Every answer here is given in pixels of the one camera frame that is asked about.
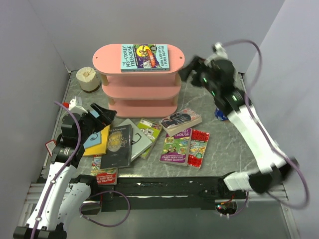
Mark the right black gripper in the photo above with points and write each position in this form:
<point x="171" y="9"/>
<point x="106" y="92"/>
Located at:
<point x="195" y="65"/>

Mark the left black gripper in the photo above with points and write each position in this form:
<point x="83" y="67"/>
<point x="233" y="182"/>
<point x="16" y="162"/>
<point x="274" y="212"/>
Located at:
<point x="105" y="118"/>

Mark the Little Women book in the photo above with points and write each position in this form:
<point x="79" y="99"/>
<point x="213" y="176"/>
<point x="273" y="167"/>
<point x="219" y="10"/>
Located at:
<point x="180" y="121"/>

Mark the blue 143-Storey Treehouse book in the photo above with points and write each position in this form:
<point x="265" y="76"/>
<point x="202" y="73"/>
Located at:
<point x="144" y="57"/>

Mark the purple 117-Storey Treehouse book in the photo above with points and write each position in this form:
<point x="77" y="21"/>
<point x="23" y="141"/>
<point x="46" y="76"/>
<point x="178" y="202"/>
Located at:
<point x="176" y="148"/>

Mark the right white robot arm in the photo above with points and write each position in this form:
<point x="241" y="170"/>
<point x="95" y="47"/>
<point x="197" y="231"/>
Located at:
<point x="273" y="165"/>

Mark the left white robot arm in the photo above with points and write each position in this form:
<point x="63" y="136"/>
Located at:
<point x="54" y="209"/>

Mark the light blue book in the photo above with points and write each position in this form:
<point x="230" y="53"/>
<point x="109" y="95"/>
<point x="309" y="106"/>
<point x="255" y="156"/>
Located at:
<point x="93" y="140"/>

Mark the yellow book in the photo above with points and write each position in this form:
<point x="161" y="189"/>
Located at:
<point x="101" y="148"/>

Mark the black Moon and Sixpence book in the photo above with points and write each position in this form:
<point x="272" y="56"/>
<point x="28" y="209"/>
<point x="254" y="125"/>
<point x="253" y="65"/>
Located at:
<point x="119" y="148"/>

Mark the grey book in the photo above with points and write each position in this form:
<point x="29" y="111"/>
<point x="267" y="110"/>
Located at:
<point x="140" y="142"/>

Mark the white toilet paper roll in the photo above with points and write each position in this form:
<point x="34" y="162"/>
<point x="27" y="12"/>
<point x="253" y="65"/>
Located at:
<point x="88" y="79"/>

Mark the green book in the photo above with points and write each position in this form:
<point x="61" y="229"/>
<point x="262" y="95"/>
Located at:
<point x="152" y="131"/>

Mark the pink three-tier shelf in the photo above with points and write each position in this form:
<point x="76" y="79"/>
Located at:
<point x="139" y="94"/>

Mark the blue wrapped tissue roll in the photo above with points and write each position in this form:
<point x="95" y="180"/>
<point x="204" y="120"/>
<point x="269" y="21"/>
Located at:
<point x="220" y="115"/>

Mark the red Treehouse book at edge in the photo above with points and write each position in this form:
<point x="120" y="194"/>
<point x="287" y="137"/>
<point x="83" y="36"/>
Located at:
<point x="103" y="176"/>

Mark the small red box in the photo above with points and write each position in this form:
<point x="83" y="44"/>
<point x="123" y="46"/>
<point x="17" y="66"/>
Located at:
<point x="50" y="145"/>

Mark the red Storey Treehouse book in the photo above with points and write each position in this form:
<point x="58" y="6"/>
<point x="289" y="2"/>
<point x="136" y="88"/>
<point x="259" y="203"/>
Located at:
<point x="198" y="145"/>

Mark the black base bar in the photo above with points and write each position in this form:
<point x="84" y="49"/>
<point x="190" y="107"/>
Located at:
<point x="150" y="193"/>

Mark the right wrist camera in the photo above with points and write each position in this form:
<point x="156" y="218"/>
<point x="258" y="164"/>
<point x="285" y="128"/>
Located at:
<point x="219" y="51"/>

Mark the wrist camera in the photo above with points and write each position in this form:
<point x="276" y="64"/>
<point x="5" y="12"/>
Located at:
<point x="75" y="105"/>
<point x="219" y="51"/>

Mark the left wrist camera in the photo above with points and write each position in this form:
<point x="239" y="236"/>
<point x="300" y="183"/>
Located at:
<point x="75" y="105"/>

